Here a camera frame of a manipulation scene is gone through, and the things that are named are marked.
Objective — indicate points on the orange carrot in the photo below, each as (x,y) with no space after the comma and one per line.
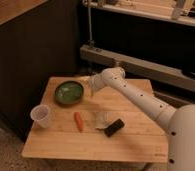
(78,121)

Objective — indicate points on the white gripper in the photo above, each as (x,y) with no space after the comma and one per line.
(96,83)

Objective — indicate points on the clear plastic cup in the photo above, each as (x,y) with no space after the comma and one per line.
(41,114)

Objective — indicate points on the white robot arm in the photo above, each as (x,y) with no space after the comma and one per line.
(178,123)

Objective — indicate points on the metal shelf unit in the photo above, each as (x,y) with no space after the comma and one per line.
(149,38)

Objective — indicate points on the wooden table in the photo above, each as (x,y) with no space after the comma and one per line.
(140,140)

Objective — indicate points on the green ceramic bowl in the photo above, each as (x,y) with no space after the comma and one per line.
(68,93)

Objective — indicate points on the black rectangular phone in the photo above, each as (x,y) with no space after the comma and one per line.
(114,127)

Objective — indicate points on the dark wooden cabinet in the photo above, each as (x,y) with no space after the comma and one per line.
(33,47)

